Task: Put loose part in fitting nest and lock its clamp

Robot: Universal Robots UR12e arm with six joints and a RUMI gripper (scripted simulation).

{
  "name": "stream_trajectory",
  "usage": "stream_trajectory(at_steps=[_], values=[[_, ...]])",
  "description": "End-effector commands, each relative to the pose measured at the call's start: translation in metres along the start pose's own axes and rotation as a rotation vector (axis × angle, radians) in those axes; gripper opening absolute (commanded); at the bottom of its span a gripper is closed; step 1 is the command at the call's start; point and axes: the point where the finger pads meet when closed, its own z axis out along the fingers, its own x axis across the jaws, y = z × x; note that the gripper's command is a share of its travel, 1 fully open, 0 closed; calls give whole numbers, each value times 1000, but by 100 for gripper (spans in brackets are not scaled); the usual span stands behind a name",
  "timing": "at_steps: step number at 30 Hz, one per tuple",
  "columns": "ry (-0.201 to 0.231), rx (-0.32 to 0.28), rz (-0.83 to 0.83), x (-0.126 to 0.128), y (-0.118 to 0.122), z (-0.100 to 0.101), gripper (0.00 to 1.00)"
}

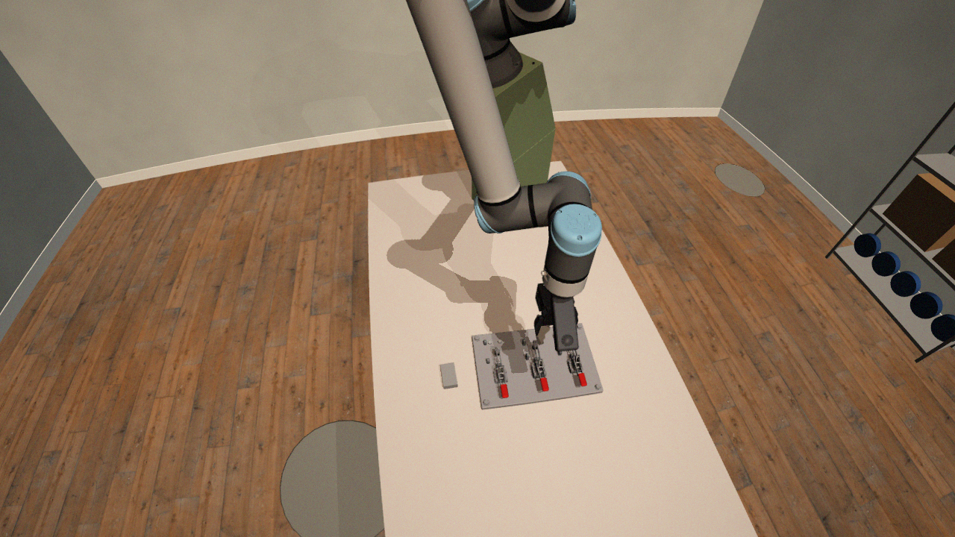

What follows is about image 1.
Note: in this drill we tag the red-handled toggle clamp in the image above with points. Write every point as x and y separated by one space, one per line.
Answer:
577 368

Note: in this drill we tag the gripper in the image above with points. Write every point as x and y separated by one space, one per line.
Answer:
543 322

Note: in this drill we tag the grey toggle clamp with red handle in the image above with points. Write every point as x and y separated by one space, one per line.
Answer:
501 378

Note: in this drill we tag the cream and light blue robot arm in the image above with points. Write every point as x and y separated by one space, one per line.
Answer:
453 32

